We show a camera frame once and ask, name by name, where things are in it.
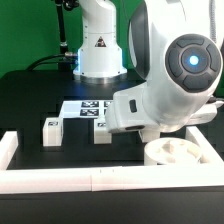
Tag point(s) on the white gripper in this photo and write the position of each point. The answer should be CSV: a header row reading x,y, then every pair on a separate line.
x,y
163,108

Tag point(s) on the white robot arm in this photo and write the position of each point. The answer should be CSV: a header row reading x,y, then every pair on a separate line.
x,y
175,47

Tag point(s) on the white marker sheet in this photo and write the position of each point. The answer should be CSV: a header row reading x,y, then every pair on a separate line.
x,y
84,108

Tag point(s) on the white U-shaped fence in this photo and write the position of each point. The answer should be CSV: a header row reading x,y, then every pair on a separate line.
x,y
208,172

